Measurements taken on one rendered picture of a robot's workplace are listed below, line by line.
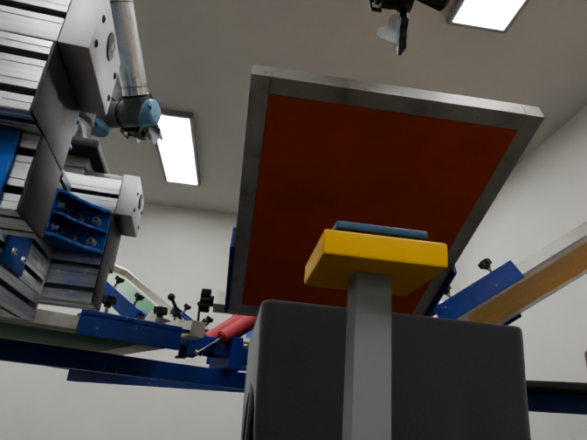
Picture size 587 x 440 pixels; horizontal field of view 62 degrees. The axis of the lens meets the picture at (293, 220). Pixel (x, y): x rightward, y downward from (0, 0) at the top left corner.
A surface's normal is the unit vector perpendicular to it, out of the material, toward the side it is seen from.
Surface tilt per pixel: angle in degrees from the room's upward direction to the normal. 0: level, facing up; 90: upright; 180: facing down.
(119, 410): 90
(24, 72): 90
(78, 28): 90
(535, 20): 180
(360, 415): 90
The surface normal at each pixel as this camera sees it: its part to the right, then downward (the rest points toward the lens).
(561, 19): -0.08, 0.92
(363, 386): 0.13, -0.37
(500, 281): -0.38, -0.38
